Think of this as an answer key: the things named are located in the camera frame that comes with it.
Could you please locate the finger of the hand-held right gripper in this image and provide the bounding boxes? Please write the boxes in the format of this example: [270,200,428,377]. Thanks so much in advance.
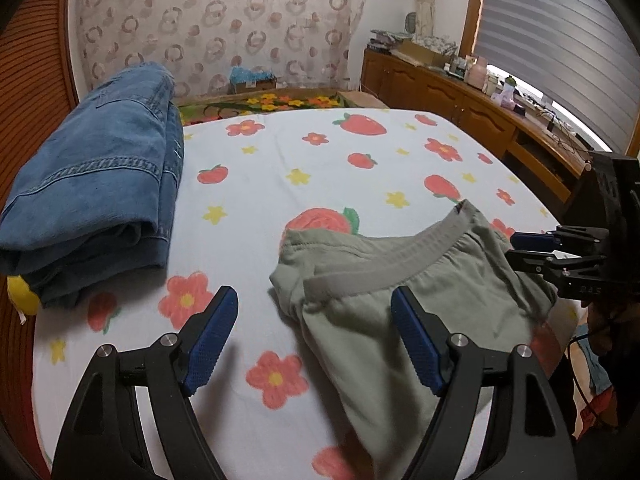
[505,249,608,285]
[510,226,608,255]

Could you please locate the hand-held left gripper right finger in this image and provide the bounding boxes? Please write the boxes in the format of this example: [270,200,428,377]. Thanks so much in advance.
[390,286,576,480]

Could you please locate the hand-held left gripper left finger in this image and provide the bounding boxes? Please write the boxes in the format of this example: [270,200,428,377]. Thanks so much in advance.
[50,285,240,480]

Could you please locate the grey-green pants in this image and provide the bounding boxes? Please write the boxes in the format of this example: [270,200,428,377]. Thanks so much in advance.
[269,199,558,480]

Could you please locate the colourful printed cloth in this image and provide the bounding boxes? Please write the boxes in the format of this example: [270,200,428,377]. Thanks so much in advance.
[575,340,618,426]

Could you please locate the pink bag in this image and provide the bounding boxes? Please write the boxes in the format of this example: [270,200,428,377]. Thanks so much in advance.
[492,77,519,107]

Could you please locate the wooden cabinet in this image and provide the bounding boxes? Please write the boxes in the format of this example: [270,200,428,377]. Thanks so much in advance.
[361,49,596,206]

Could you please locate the pink box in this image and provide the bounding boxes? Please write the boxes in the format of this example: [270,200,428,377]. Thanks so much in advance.
[465,56,489,86]

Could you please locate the white strawberry printed blanket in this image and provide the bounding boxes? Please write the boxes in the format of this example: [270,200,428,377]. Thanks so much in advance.
[31,107,588,480]

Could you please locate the yellow soft item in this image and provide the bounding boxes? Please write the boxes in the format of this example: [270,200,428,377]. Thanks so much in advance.
[6,274,41,323]

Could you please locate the folded blue jeans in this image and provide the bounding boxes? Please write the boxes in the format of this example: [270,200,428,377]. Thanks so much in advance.
[0,61,185,308]

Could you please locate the open cardboard box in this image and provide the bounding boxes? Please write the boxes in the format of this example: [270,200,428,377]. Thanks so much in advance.
[395,40,446,66]

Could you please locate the flat cardboard box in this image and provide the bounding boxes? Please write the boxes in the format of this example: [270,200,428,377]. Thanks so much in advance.
[337,89,388,109]

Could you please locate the stack of printed cloths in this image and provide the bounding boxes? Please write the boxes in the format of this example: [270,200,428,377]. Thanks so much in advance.
[370,30,416,53]

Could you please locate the floral mat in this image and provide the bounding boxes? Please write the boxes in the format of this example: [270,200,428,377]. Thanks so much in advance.
[176,86,361,127]

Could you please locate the small cardboard box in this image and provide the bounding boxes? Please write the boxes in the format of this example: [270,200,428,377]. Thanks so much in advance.
[230,76,277,94]

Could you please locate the lace curtain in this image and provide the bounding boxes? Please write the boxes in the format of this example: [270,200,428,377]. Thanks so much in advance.
[412,0,446,46]

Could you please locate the blue fluffy cloth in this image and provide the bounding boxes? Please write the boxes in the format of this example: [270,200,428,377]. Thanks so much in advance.
[230,66,271,83]

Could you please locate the ribbed wooden door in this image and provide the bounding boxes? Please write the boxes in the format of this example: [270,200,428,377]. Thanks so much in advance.
[0,0,81,461]

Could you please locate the wooden window frame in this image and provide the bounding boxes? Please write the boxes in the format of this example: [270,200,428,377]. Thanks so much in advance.
[460,0,488,61]

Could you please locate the ring-patterned wall cloth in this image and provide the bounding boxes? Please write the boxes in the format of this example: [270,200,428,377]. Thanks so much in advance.
[70,0,368,101]

